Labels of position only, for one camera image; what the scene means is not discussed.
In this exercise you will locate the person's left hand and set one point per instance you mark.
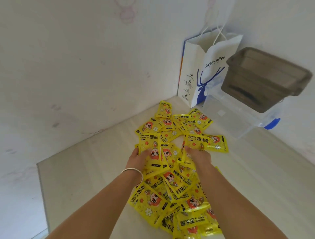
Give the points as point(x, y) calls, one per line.
point(136, 161)

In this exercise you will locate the person's right hand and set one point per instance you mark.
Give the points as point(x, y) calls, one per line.
point(199, 158)

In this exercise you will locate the person's right forearm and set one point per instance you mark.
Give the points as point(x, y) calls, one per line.
point(241, 211)

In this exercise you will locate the person's left forearm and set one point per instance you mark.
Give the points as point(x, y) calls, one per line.
point(98, 211)

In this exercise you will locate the clear blue-latch storage box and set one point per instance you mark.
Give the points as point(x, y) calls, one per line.
point(233, 115)

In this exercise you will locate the white blue-deer paper bag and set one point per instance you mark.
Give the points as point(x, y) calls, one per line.
point(192, 73)

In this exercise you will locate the brown translucent plastic box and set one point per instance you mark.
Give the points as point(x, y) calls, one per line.
point(260, 81)

